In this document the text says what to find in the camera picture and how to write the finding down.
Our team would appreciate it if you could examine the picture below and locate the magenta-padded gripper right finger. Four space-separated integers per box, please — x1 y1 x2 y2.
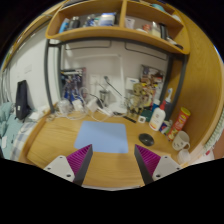
133 144 183 185

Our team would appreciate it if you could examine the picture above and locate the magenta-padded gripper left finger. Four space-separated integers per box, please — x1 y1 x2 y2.
43 143 94 187

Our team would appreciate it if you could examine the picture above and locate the black computer mouse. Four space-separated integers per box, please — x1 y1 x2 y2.
138 133 155 147

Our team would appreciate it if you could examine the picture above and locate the light blue mouse pad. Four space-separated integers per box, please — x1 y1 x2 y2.
73 120 130 154

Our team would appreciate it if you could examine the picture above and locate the white cup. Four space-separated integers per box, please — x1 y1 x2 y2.
176 149 192 165

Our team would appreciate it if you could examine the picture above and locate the white mug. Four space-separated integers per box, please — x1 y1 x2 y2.
171 130 191 152

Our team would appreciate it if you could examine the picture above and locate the dark blue small box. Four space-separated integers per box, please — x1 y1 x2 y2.
159 120 169 133

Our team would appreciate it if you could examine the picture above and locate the red chips can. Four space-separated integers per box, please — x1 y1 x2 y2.
166 107 192 141

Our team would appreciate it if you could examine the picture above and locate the white red-pump lotion bottle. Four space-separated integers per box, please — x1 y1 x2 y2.
148 99 167 132

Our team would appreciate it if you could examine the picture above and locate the clear plastic cup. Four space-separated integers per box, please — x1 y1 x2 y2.
56 99 72 116

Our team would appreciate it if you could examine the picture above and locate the black ruler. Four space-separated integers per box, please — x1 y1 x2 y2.
122 114 138 124

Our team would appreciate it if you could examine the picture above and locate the teal bedding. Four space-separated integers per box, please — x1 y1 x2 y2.
0 101 38 161

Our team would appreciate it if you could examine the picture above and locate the clear white-nozzle squeeze bottle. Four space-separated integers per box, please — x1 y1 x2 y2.
163 87 174 121

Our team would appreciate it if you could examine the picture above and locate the small white charger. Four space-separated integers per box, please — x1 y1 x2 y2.
72 99 84 112

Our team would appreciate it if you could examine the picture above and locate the large white charger block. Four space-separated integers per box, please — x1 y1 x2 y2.
87 98 99 113

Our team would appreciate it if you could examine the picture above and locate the white power strip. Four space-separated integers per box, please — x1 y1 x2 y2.
98 105 115 118

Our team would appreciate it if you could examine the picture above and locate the tan robot figure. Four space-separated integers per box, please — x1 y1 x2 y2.
128 82 148 119

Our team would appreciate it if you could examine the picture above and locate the black bag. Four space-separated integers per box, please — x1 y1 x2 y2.
14 79 33 121

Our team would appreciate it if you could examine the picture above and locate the white desk lamp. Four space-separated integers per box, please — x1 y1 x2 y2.
63 49 131 116

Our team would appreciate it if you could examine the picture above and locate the steel cup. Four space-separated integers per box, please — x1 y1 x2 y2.
99 89 111 107

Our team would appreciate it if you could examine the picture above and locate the robot model kit box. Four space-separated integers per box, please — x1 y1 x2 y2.
59 67 87 101

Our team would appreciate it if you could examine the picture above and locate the colourful printed box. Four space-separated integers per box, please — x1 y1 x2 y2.
139 64 165 101

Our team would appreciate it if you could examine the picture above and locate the wooden shelf unit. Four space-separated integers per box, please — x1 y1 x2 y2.
45 0 191 55

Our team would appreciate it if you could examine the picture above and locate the white tangled cable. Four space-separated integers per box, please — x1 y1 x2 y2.
49 108 111 123

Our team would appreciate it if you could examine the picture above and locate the white blue-label wall box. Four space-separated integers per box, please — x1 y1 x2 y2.
125 77 140 91

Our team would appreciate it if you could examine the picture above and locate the dark green cable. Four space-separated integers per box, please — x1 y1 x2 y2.
103 75 130 100

